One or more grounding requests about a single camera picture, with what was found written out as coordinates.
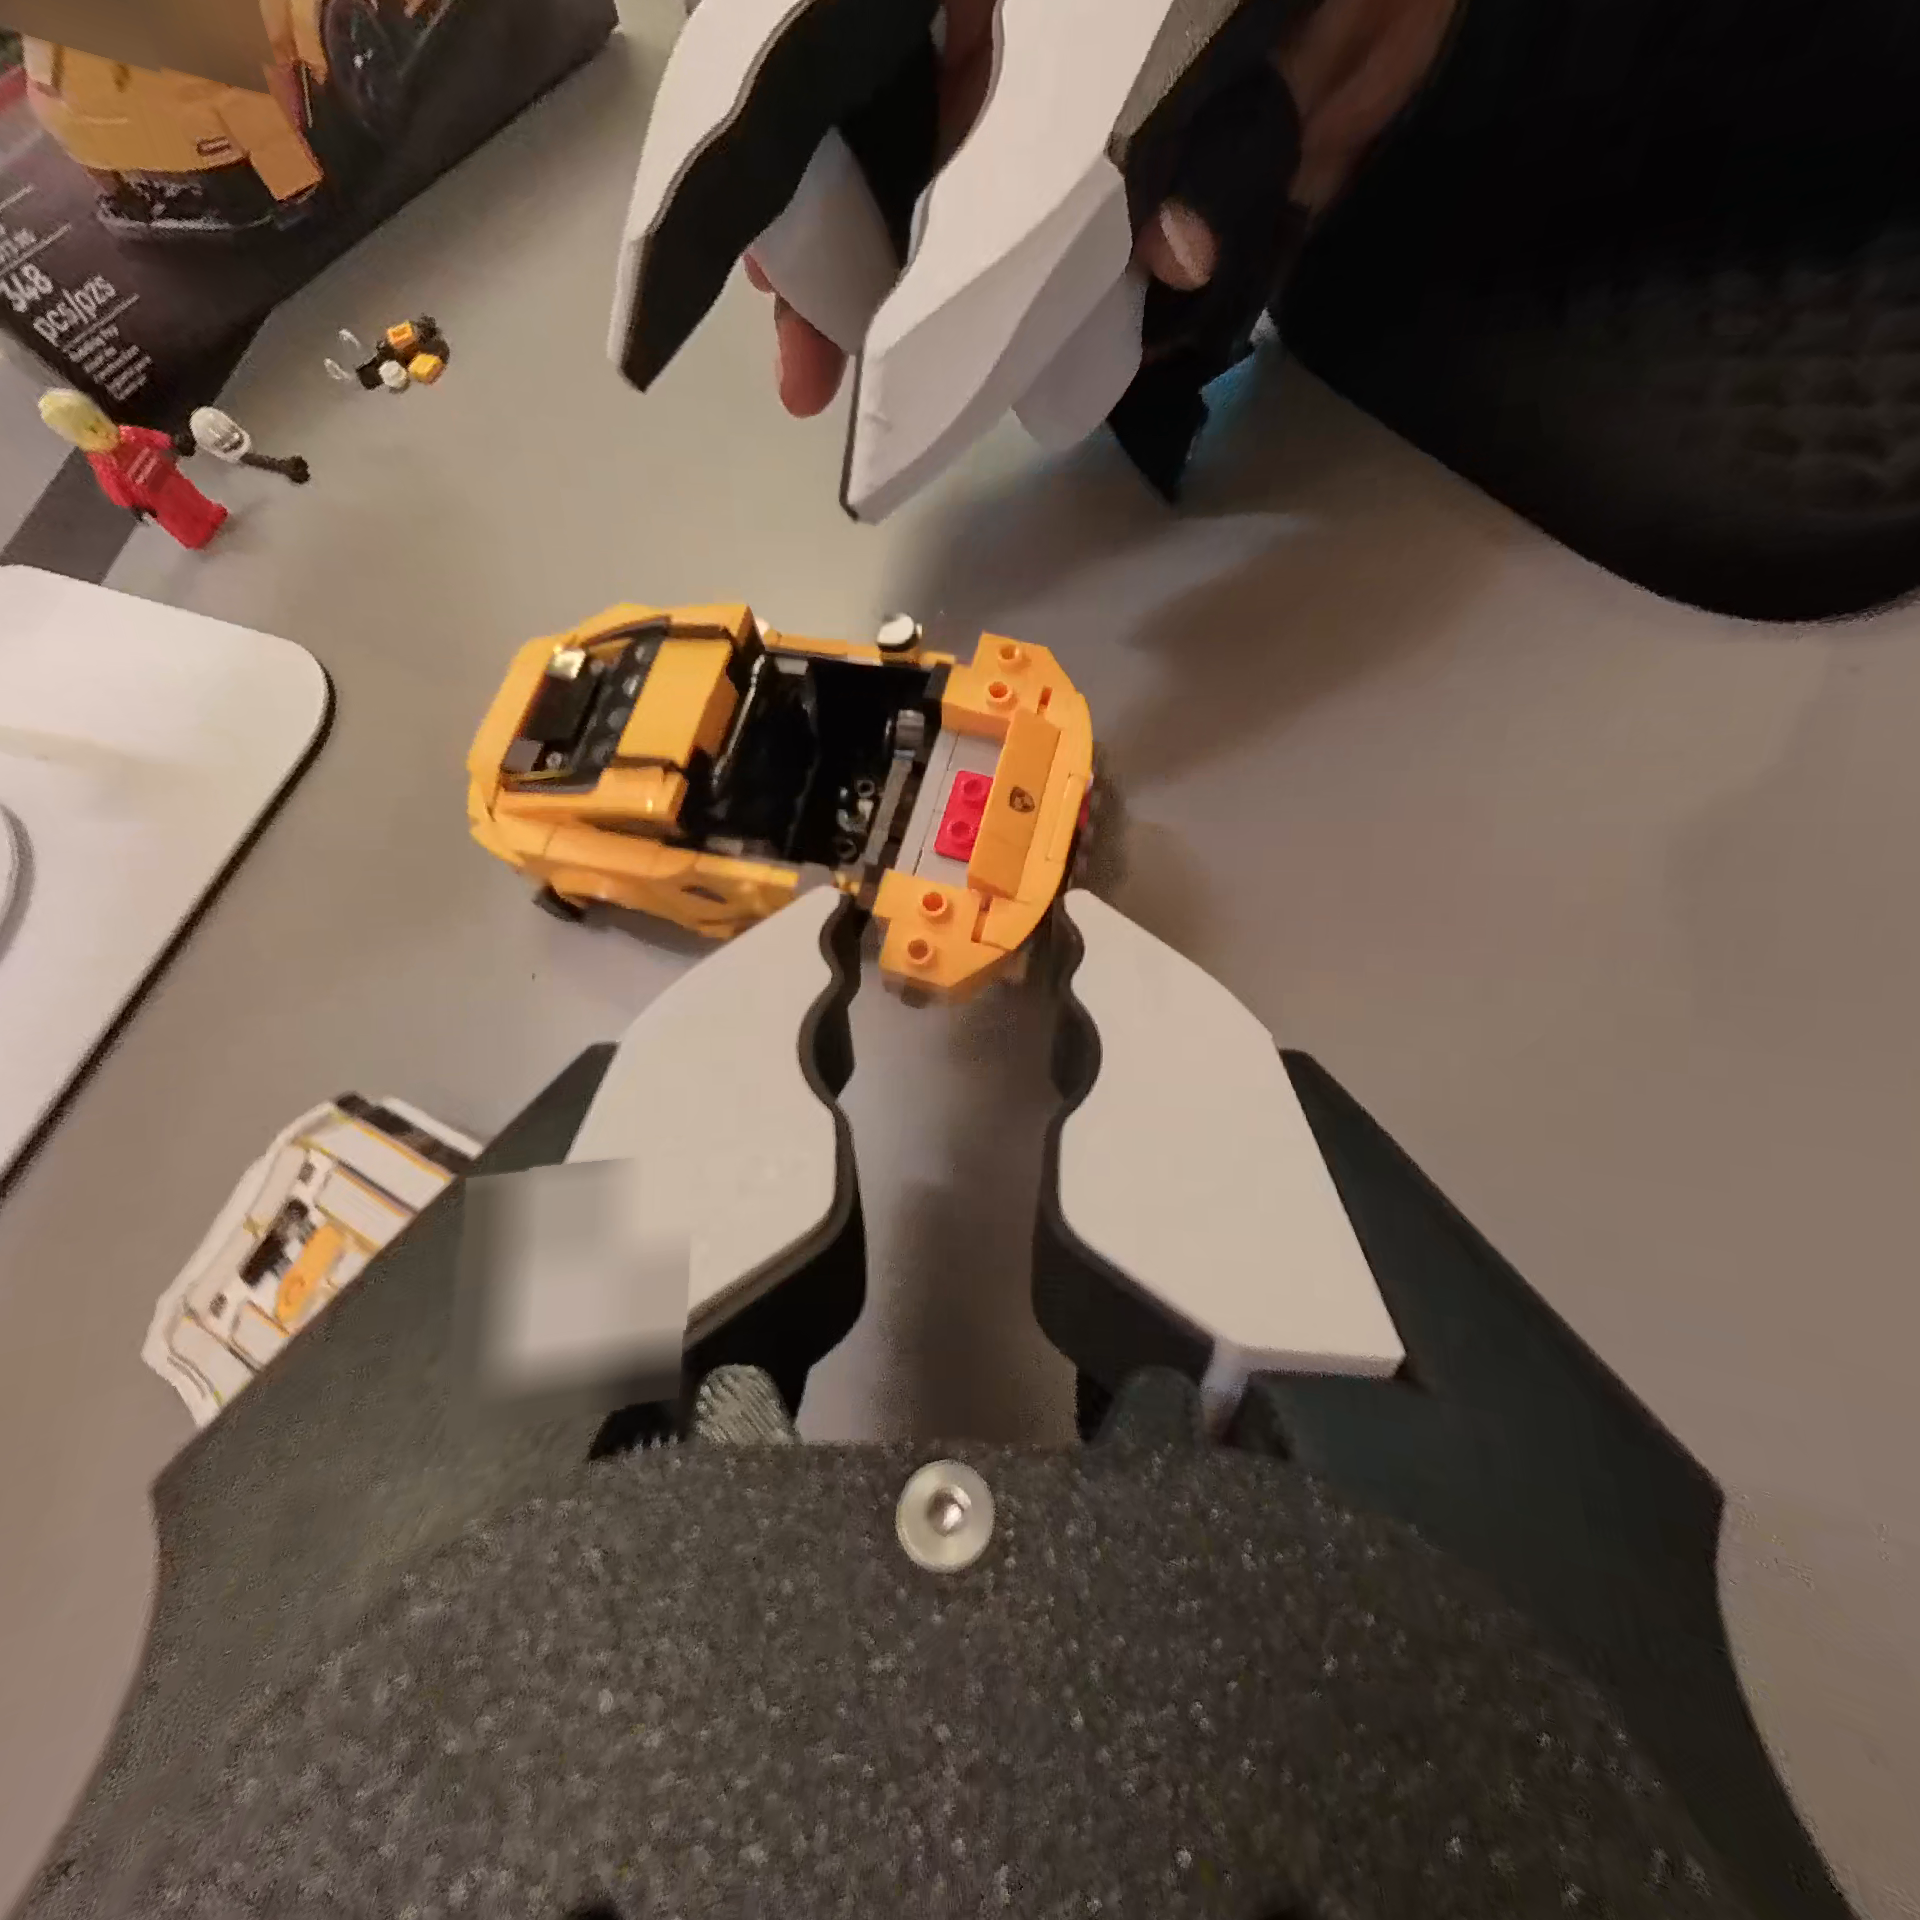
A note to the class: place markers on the orange red grey lego assembly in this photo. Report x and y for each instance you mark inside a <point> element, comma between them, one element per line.
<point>1007,811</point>

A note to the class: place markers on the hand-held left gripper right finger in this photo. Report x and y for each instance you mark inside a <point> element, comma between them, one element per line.
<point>1216,1186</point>

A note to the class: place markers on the yellow lego car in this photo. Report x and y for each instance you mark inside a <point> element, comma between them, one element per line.
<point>662,767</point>

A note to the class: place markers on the sticker sheet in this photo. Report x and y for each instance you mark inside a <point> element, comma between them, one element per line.
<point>286,1259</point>

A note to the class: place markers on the red lego minifigure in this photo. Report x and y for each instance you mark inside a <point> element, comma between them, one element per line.
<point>144,476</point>

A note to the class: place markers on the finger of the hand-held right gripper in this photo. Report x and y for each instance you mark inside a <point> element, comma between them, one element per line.
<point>706,151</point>
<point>1007,240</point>

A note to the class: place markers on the lego set box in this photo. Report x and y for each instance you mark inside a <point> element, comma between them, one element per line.
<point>210,151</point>

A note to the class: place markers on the small lego parts cluster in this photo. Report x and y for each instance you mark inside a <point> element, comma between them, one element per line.
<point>391,355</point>

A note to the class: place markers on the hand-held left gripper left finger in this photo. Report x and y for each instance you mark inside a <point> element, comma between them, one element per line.
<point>728,1111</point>

